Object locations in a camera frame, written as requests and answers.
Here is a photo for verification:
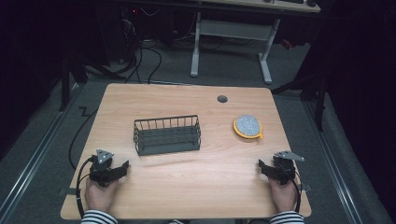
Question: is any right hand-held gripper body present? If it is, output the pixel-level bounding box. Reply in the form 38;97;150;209
271;150;305;187

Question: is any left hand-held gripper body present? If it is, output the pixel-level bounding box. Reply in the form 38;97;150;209
89;148;117;189

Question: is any round yellow grey sponge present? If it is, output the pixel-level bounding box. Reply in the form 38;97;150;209
233;114;264;141

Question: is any dark wire basket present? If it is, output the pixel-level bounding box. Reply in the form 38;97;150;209
133;114;202;157

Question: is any person's left hand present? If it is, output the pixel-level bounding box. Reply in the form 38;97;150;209
84;177;121;214

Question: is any person's right hand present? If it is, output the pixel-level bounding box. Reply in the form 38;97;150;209
267;176;299;214

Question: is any dark metal stand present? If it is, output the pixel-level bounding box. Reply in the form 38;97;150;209
271;66;328;133

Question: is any black metal stand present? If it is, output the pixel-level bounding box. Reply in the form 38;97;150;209
58;52;89;112

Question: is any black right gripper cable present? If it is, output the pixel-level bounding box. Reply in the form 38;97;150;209
287;167;304;215

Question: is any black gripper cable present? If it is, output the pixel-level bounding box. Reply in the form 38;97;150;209
75;156;95;218
287;167;304;215

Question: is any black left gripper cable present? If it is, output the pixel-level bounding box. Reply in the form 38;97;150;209
75;156;95;218

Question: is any black floor cable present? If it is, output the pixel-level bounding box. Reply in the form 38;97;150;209
67;106;99;171

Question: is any metal floor rail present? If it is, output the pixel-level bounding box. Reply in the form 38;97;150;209
303;100;364;224
0;83;82;224

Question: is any bundle of black cables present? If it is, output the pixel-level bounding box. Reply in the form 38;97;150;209
83;6;163;85

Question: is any white frame desk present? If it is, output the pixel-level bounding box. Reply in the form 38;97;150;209
190;0;321;85

